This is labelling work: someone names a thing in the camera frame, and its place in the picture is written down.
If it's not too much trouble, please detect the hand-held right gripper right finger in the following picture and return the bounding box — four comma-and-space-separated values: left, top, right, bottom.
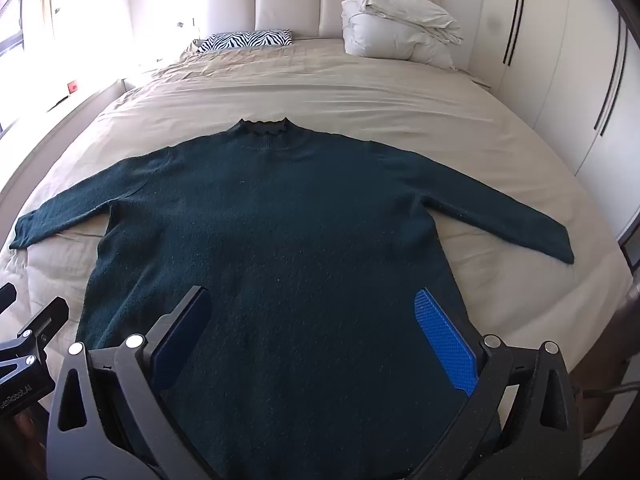
413, 288, 585, 480

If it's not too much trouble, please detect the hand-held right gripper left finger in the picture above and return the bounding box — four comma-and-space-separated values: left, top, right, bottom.
45, 285, 222, 480

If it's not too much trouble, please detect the dark teal knit sweater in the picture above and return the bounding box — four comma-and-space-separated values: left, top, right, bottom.
9, 117, 575, 480

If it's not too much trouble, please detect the white window sill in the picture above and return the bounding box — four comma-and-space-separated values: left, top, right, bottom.
0, 79, 127, 198

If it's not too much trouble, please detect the bed with beige sheet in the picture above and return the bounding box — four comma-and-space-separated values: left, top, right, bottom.
0, 37, 636, 480

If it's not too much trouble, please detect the zebra print pillow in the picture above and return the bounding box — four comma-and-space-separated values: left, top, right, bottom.
195, 29, 294, 55

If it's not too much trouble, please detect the white wardrobe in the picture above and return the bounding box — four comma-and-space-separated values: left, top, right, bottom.
470, 0, 640, 246

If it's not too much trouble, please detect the white folded duvet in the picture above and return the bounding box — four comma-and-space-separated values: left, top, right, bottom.
341, 0, 466, 70

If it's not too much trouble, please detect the beige padded headboard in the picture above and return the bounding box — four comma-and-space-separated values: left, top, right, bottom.
195, 0, 443, 43

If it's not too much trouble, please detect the window with dark frame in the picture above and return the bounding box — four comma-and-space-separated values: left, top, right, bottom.
0, 0, 101, 136

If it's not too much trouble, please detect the black wardrobe handle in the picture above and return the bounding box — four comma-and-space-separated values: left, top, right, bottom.
593, 15, 629, 136
503, 0, 527, 66

